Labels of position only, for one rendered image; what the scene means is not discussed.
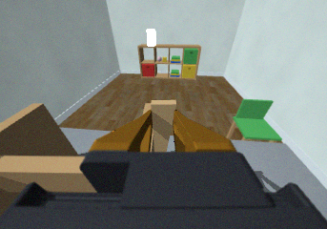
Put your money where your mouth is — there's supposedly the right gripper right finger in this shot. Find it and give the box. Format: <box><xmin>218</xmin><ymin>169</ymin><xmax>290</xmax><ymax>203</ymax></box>
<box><xmin>173</xmin><ymin>110</ymin><xmax>237</xmax><ymax>152</ymax></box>

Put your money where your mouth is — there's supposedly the tan tapered block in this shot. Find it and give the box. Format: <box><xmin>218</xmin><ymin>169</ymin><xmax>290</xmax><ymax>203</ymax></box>
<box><xmin>151</xmin><ymin>100</ymin><xmax>176</xmax><ymax>152</ymax></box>

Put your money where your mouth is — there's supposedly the tan wooden board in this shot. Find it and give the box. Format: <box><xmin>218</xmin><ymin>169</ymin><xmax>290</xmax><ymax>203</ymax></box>
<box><xmin>143</xmin><ymin>103</ymin><xmax>154</xmax><ymax>152</ymax></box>
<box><xmin>0</xmin><ymin>104</ymin><xmax>79</xmax><ymax>217</ymax></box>

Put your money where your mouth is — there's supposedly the tan wooden rail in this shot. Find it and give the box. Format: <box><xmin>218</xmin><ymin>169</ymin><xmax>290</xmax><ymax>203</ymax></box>
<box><xmin>0</xmin><ymin>156</ymin><xmax>97</xmax><ymax>193</ymax></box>

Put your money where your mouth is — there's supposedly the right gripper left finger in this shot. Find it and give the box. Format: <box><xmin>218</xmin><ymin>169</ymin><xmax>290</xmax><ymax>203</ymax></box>
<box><xmin>89</xmin><ymin>110</ymin><xmax>153</xmax><ymax>152</ymax></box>

